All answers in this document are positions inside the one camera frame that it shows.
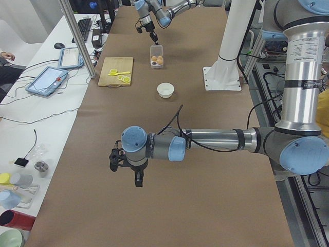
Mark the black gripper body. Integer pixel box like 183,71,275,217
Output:
141,22,155,32
127,158,148,178

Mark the clear plastic egg box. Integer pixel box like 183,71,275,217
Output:
150,45,164,69

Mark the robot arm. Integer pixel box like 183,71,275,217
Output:
110,1,328,187
131,0,226,45

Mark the yellow plastic spoon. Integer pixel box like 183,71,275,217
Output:
116,71,131,76

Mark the wooden cutting board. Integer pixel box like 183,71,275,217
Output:
98,57,134,87

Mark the yellow lemon slice toy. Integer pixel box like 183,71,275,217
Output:
108,68,118,76
117,75,131,83

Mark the white ceramic bowl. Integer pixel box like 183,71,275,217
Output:
157,82,174,98

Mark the black keyboard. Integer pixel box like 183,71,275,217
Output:
78,18,92,42

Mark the blue teach pendant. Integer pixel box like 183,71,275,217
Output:
26,66,68,96
58,47,84,69

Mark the black computer mouse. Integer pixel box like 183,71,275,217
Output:
54,42,65,49

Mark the small metal cup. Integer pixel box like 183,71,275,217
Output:
34,161,49,178

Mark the grey cup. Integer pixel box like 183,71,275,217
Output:
10,173,33,188

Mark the small black pad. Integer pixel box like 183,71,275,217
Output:
14,157,29,167

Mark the light blue cup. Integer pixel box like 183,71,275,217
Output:
1,190,21,209

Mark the yellow cup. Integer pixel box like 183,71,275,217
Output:
0,173,11,185

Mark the red bottle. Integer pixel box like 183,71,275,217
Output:
1,209,36,231

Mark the green bowl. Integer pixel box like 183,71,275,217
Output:
1,229,25,247

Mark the person in yellow shirt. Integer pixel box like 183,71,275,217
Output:
316,90,329,143

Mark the black camera cable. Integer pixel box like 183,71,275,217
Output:
156,99,283,152

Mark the aluminium frame post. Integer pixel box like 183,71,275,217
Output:
59,0,96,79

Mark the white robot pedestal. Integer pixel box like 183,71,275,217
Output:
203,0,257,91

